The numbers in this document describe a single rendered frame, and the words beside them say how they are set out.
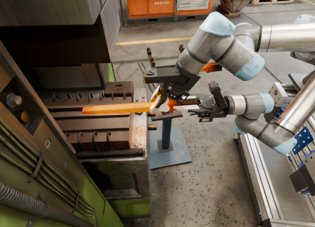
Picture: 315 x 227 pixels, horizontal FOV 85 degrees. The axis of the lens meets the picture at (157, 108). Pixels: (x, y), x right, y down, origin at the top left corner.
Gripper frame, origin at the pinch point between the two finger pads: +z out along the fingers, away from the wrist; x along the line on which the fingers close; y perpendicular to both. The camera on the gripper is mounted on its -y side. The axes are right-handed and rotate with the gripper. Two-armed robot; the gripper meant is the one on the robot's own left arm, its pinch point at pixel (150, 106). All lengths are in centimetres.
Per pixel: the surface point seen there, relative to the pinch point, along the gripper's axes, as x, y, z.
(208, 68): 31.4, 29.5, -9.7
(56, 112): 0.7, -29.6, 19.3
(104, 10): -8.4, -23.4, -26.7
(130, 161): -15.9, -1.4, 13.2
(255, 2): 462, 295, -52
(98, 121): -4.6, -15.1, 10.8
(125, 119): -4.0, -6.9, 6.3
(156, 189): 3, 51, 87
